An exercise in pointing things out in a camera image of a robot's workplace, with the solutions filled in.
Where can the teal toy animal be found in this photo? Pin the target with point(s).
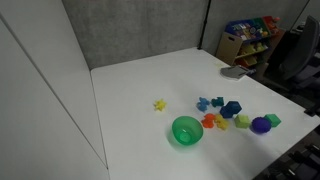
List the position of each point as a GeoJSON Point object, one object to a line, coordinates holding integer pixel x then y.
{"type": "Point", "coordinates": [219, 101]}

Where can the black office chair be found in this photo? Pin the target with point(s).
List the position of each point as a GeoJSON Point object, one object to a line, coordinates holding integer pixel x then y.
{"type": "Point", "coordinates": [299, 70]}

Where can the toy storage shelf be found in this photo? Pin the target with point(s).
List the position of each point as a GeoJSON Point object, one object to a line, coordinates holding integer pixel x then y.
{"type": "Point", "coordinates": [249, 42]}

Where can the dark blue polyhedron block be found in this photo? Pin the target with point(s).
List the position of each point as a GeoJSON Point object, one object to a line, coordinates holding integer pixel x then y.
{"type": "Point", "coordinates": [231, 108]}

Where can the lime green cube block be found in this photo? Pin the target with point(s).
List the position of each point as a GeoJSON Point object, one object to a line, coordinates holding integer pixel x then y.
{"type": "Point", "coordinates": [242, 121]}

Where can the yellow toy animal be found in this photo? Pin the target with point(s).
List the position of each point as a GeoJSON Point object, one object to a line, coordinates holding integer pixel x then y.
{"type": "Point", "coordinates": [221, 122]}
{"type": "Point", "coordinates": [159, 105]}

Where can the black vertical pole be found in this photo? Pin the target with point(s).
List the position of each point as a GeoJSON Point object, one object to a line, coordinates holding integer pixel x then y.
{"type": "Point", "coordinates": [199, 46]}

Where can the yellow toy animal left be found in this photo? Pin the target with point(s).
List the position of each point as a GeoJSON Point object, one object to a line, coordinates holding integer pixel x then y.
{"type": "Point", "coordinates": [159, 105]}

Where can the yellow toy animal right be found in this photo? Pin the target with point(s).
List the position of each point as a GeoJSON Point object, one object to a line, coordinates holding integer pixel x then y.
{"type": "Point", "coordinates": [221, 122]}

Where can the green plastic bowl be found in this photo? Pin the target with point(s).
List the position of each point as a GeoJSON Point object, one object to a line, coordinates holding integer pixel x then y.
{"type": "Point", "coordinates": [187, 130]}

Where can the blue toy animal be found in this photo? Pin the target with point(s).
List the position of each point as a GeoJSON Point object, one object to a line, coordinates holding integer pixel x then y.
{"type": "Point", "coordinates": [202, 104]}

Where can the grey flat object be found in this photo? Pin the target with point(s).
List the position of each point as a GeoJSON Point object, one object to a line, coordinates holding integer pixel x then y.
{"type": "Point", "coordinates": [233, 72]}

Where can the orange toy animal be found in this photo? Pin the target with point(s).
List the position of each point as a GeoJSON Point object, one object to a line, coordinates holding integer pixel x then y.
{"type": "Point", "coordinates": [208, 121]}

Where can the purple spiky ball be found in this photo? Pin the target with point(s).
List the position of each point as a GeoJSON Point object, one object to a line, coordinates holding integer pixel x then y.
{"type": "Point", "coordinates": [260, 125]}

